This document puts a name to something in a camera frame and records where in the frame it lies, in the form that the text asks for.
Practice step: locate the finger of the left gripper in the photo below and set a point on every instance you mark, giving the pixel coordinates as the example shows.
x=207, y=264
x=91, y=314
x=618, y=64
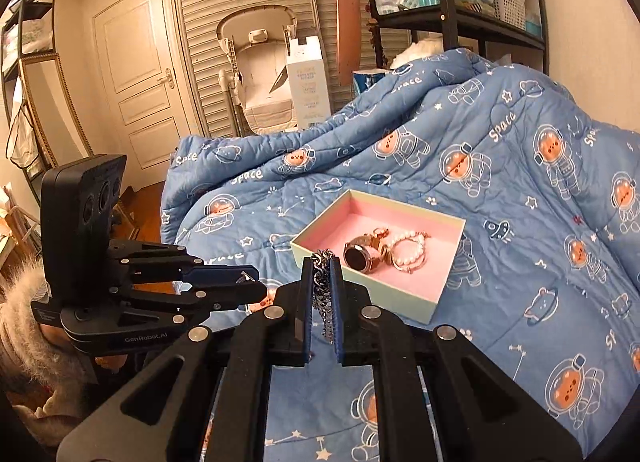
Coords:
x=219, y=275
x=219, y=298

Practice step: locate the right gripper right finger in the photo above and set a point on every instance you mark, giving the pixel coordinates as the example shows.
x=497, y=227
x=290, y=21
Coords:
x=368, y=335

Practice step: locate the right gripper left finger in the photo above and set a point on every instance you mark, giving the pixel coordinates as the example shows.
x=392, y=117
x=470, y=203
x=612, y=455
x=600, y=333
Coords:
x=242, y=360

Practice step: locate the person's left hand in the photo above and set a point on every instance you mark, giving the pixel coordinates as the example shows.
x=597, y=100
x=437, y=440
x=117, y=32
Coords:
x=58, y=337

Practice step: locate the rose gold wristwatch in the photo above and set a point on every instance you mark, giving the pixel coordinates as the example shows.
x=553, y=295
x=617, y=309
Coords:
x=365, y=253

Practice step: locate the green box pink lining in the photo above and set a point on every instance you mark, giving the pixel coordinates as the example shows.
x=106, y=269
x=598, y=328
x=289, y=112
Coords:
x=401, y=253

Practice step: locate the white panelled door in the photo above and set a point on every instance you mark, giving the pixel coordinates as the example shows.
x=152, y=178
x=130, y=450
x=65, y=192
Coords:
x=140, y=85

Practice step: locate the gold framed mirror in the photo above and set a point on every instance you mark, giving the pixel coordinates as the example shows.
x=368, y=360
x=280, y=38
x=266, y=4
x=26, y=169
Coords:
x=60, y=135

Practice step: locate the blue astronaut bear quilt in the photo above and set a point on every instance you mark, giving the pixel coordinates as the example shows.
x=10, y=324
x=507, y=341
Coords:
x=482, y=195

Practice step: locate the white tall carton box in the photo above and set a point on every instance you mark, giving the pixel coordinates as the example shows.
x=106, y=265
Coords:
x=307, y=80

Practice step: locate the white baby cradle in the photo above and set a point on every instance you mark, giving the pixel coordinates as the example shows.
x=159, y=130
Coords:
x=256, y=41

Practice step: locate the black camera box left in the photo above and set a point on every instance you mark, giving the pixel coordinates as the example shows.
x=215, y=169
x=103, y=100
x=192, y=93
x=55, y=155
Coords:
x=77, y=200

